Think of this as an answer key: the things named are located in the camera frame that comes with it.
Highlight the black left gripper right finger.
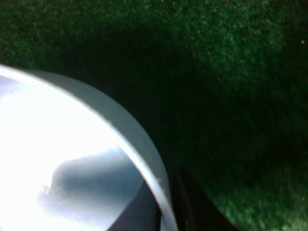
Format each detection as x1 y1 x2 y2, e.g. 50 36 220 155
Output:
171 167 237 231

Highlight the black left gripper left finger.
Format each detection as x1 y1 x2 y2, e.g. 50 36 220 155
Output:
108 182 161 231

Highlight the light blue plastic bowl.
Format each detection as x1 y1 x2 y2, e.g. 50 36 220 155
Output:
0 65 178 231

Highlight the dark green felt mat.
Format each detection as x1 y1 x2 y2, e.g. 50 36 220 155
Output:
0 0 308 231

